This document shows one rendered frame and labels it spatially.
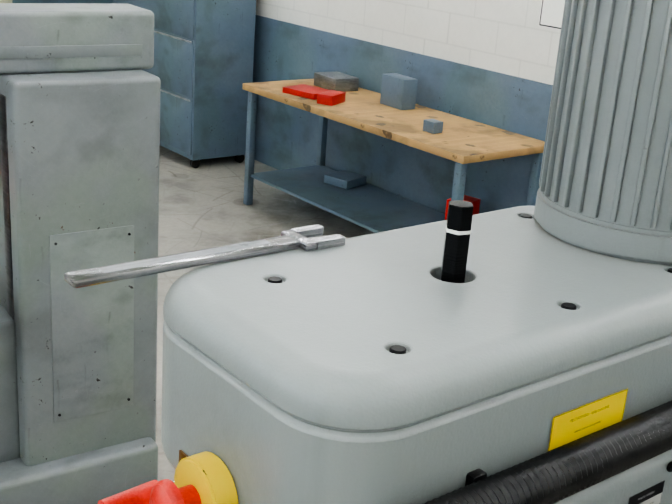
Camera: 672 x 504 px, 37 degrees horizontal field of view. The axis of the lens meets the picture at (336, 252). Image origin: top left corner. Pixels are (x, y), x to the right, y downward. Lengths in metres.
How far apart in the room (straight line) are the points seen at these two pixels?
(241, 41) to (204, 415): 7.58
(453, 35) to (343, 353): 6.14
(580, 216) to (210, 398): 0.38
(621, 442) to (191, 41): 7.41
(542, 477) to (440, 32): 6.20
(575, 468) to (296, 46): 7.41
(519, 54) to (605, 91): 5.48
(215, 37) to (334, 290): 7.40
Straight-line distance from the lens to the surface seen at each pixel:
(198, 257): 0.81
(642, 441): 0.82
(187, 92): 8.19
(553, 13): 6.21
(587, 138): 0.92
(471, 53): 6.66
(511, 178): 6.47
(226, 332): 0.71
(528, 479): 0.73
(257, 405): 0.68
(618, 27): 0.90
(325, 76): 7.19
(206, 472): 0.73
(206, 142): 8.27
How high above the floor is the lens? 2.17
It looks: 19 degrees down
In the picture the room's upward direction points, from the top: 4 degrees clockwise
